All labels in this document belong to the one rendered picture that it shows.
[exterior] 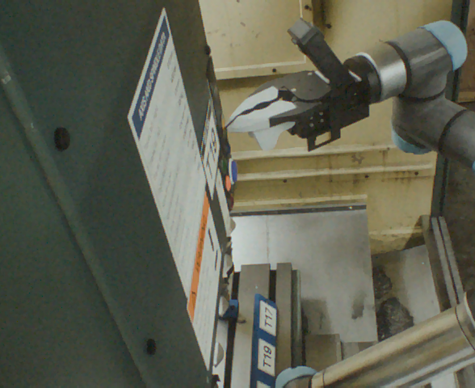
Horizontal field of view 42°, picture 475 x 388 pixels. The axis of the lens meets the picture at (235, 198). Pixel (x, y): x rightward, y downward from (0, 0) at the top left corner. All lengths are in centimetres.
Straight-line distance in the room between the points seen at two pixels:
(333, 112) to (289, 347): 82
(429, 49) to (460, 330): 38
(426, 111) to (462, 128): 6
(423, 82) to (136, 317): 61
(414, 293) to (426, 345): 107
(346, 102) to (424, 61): 12
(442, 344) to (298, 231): 107
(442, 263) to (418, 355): 97
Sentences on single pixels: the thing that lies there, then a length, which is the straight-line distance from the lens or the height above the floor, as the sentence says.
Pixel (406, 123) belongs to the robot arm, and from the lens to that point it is 95.
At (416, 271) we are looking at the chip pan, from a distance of 197.
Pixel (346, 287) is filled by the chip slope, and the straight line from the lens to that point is 181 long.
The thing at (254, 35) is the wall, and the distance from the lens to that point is 152.
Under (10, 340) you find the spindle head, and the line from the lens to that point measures 43.
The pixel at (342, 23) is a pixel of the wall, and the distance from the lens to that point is 152.
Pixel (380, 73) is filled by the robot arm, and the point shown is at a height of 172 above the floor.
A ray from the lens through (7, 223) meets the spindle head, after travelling 34.
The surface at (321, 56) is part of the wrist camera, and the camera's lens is 80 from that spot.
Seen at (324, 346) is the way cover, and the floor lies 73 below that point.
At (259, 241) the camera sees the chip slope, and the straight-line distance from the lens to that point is 186.
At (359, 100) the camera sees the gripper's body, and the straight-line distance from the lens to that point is 88.
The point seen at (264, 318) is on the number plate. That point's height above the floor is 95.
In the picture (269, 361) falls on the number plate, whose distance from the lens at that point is 147.
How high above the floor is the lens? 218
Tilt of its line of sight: 42 degrees down
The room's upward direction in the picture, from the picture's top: 11 degrees counter-clockwise
